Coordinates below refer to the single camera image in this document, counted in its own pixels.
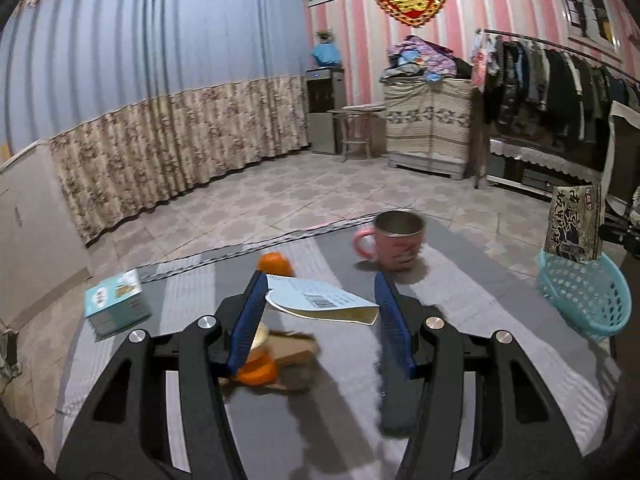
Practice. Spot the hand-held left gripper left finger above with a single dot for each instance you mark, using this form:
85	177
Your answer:
247	325

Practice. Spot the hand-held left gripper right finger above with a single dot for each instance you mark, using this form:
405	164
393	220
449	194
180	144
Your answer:
392	330

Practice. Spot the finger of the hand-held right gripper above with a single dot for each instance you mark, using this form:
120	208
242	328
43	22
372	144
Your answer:
622	237

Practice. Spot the brown printed snack packet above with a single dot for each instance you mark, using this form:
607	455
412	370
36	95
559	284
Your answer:
575	225

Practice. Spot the teal plastic basket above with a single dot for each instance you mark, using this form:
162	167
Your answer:
585	300

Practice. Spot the white paper card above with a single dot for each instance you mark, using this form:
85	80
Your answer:
320	302

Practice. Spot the orange plastic wrapper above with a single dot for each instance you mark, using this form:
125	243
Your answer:
260	372

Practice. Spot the brown cardboard box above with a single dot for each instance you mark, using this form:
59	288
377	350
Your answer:
295	355

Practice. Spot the orange fruit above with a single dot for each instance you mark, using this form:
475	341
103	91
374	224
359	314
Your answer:
275	262

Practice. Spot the pink mug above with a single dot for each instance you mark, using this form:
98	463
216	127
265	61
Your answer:
400	250

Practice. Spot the grey striped tablecloth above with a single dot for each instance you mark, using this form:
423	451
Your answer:
475	300

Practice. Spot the low cabinet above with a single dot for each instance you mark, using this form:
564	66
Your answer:
530	175

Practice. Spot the white lace cloth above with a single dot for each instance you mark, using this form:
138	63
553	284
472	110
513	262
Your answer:
540	157

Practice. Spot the teal tissue box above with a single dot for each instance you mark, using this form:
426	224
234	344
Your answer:
117	305

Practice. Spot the row of hanging clothes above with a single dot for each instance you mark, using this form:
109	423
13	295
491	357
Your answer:
555	95

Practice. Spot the clothes rack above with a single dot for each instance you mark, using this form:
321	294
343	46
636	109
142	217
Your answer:
478	160

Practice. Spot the cloth covered cabinet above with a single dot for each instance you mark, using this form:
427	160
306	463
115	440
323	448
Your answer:
425	125

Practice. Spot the grey water dispenser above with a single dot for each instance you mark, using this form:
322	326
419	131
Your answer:
325	130

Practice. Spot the small stool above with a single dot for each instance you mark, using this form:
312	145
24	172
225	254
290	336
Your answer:
357	108

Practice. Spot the white cabinet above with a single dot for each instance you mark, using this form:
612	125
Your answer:
35	240

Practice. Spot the pile of clothes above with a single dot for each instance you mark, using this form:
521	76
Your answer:
425	57

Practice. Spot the blue wrapped plant pot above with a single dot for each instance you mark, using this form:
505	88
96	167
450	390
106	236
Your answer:
326	55

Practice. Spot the blue and floral curtain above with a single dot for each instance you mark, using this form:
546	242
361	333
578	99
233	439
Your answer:
150	60

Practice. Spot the white chair frame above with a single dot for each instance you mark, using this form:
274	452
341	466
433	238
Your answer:
612	150

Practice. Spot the framed wall poster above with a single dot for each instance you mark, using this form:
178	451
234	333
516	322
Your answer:
585	5

